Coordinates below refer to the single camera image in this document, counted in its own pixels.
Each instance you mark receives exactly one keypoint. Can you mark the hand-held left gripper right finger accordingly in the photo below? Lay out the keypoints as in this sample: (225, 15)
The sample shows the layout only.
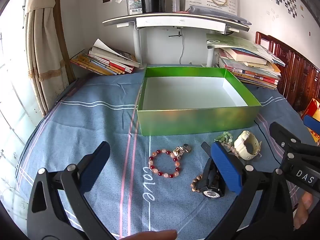
(225, 165)

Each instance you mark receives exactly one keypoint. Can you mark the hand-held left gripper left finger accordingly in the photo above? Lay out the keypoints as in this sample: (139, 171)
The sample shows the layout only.
(96, 160)

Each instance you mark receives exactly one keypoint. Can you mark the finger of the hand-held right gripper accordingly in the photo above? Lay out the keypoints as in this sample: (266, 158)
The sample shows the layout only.
(281, 135)
(311, 122)

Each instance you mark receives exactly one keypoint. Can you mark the black wristwatch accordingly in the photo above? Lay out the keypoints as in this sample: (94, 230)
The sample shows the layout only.
(212, 180)

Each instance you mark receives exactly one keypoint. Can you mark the white wristwatch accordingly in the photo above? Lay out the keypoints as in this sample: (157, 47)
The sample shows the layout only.
(241, 140)

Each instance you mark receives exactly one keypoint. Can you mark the green cardboard box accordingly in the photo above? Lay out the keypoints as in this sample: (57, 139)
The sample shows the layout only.
(195, 120)

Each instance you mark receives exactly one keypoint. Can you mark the person's right hand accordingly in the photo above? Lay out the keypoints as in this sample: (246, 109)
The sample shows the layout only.
(303, 210)

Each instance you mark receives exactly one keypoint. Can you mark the person's left hand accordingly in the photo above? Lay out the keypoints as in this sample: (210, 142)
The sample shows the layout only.
(150, 235)

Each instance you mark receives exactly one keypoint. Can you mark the red and yellow box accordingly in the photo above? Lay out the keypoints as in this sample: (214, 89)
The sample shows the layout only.
(315, 107)

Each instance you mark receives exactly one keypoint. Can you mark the red wooden chair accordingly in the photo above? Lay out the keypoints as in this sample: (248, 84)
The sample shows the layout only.
(295, 67)

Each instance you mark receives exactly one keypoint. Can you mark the large stack of books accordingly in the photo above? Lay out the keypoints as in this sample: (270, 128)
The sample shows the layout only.
(250, 67)

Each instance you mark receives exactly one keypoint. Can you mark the small stack of books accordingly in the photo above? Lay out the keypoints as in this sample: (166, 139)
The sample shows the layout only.
(105, 62)

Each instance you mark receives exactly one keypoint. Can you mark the window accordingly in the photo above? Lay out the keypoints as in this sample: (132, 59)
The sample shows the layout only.
(15, 105)

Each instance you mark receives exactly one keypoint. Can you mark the beige curtain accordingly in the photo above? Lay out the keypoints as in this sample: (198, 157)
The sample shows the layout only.
(42, 55)

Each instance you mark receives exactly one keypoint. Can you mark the dark folder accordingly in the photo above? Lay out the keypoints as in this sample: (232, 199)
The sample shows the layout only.
(225, 15)

